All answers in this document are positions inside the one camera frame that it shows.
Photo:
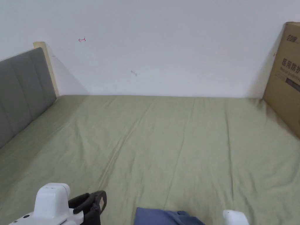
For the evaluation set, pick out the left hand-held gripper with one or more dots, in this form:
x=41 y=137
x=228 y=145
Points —
x=52 y=206

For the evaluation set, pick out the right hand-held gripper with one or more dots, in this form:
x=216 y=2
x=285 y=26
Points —
x=235 y=218

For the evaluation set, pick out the dark blue garment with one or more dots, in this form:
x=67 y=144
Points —
x=159 y=218

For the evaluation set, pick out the bed with pale green sheet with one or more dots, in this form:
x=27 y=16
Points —
x=164 y=145

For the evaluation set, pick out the brown cardboard carton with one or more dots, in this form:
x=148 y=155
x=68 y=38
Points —
x=284 y=98

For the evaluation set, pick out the grey padded headboard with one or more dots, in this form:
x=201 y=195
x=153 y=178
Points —
x=21 y=93

